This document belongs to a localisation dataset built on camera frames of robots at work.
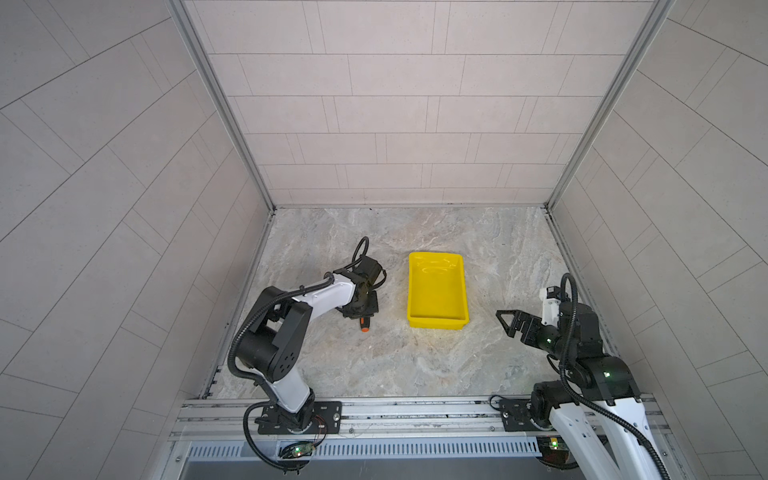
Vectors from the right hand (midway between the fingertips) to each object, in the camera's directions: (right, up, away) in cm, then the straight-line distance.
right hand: (512, 319), depth 74 cm
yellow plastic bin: (-16, +3, +19) cm, 25 cm away
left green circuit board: (-51, -26, -9) cm, 58 cm away
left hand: (-36, -1, +17) cm, 39 cm away
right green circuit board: (+7, -28, -6) cm, 29 cm away
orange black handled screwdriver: (-39, -4, +10) cm, 40 cm away
